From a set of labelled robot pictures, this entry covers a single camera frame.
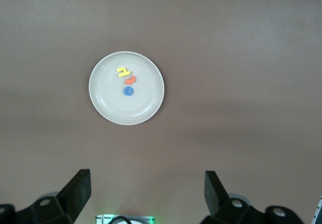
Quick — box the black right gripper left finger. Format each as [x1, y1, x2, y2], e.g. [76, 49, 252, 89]
[0, 168, 92, 224]

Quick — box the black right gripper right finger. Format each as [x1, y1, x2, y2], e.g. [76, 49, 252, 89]
[201, 170, 306, 224]

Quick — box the aluminium frame rail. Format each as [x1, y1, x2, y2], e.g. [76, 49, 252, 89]
[312, 195, 322, 224]

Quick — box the brown table cover sheet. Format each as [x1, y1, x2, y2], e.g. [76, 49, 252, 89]
[0, 0, 322, 224]

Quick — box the beige round plate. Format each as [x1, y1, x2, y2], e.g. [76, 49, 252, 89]
[88, 51, 166, 126]

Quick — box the yellow foam letter h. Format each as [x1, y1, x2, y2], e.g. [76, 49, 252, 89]
[116, 67, 131, 78]

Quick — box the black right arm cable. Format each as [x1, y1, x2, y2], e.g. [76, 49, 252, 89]
[108, 215, 133, 224]

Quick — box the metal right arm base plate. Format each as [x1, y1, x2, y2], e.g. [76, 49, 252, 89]
[95, 213, 155, 224]

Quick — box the orange foam letter t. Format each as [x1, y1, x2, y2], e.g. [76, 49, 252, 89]
[123, 74, 137, 86]

